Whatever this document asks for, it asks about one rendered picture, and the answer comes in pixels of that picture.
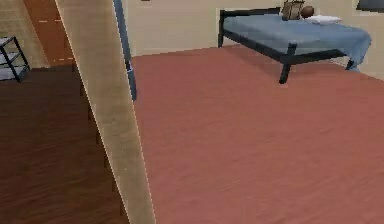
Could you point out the orange wooden door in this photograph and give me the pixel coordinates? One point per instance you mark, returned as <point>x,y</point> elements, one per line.
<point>50,33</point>

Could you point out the blue room door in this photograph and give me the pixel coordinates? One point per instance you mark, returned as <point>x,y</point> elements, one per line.
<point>126,46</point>

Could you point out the black shelf rack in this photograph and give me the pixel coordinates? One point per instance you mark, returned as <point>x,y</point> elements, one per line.
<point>12,60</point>

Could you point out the brown ball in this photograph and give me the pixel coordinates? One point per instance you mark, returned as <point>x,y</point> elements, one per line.
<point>307,11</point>

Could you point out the black bed with blue blanket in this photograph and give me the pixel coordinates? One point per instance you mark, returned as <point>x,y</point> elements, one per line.
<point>293,35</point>

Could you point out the white pillow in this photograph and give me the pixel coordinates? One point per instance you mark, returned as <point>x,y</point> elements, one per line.
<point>322,19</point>

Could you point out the dark framed window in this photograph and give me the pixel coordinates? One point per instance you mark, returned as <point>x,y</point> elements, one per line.
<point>370,5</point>

